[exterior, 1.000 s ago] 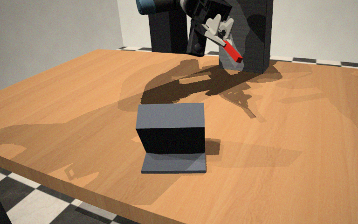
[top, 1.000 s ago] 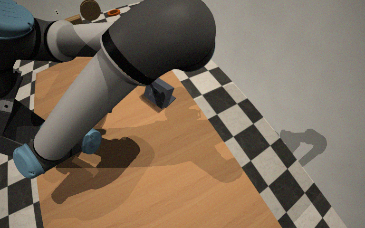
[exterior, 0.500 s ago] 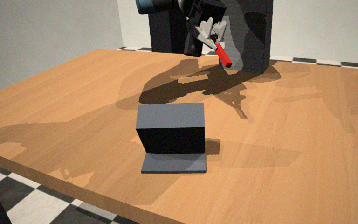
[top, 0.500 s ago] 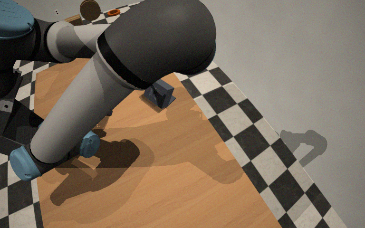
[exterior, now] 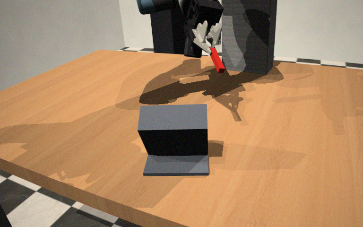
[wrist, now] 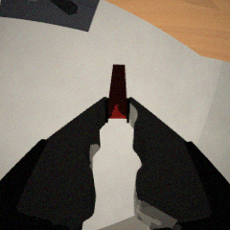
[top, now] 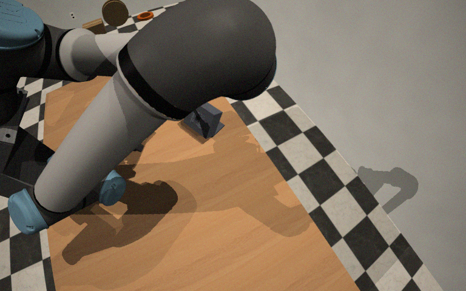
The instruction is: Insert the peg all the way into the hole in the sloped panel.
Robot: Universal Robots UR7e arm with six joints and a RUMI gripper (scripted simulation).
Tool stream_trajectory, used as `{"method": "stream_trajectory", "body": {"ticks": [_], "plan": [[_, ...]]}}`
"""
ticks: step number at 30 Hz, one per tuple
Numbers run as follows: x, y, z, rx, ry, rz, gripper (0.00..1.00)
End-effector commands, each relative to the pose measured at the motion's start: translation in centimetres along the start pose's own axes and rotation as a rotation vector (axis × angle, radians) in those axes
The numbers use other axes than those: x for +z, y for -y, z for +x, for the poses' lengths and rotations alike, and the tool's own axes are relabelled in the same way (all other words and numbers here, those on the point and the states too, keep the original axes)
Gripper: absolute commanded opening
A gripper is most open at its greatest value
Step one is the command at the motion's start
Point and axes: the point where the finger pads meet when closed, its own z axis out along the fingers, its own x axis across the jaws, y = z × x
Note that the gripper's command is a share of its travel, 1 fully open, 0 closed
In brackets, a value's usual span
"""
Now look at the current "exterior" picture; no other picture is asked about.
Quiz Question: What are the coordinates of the red rectangular bar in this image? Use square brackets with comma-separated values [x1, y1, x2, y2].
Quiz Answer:
[210, 47, 225, 73]

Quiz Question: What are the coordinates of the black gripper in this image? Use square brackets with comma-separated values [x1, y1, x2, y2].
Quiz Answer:
[182, 0, 224, 54]

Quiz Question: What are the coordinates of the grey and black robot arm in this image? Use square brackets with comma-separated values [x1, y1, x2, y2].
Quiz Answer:
[137, 0, 202, 58]

